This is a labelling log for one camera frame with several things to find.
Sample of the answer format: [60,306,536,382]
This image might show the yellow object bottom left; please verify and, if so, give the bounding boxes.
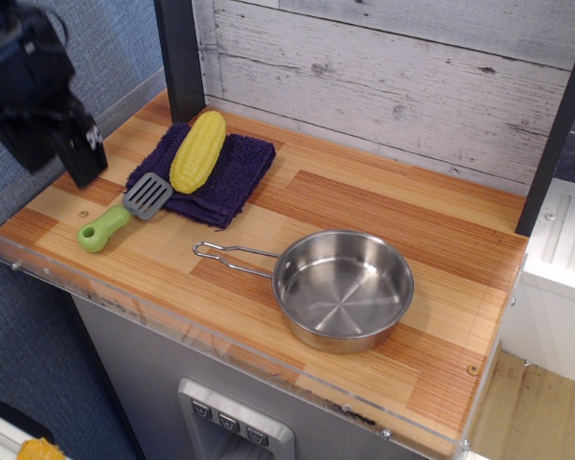
[15,438,66,460]

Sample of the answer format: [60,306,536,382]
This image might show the green handled grey spatula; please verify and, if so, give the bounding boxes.
[77,172,173,253]

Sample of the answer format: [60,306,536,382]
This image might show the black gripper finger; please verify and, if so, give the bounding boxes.
[52,112,107,188]
[0,115,57,173]

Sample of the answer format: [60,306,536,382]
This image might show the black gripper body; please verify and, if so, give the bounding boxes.
[0,42,96,144]

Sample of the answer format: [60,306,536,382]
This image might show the grey toy fridge cabinet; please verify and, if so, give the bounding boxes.
[69,291,442,460]

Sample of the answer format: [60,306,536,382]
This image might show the black right frame post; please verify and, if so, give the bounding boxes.
[515,62,575,237]

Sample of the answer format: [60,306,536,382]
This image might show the black frame post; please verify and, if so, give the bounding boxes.
[515,62,575,237]
[154,0,206,123]

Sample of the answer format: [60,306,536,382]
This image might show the silver dispenser panel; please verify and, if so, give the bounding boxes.
[177,378,296,459]

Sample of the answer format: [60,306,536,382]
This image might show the white ribbed side panel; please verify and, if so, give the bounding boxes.
[525,179,575,288]

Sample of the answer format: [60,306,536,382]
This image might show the clear acrylic guard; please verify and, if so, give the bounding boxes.
[0,67,534,459]

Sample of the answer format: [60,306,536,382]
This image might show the black left frame post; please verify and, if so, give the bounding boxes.
[154,0,206,123]

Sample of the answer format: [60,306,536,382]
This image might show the stainless steel pan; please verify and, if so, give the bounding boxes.
[193,228,416,356]

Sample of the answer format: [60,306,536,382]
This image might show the yellow plastic corn cob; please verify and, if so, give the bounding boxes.
[170,111,226,195]

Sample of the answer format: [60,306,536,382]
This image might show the dark blue folded towel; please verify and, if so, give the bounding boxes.
[126,123,276,229]

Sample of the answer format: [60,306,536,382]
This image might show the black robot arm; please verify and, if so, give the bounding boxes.
[0,1,107,188]

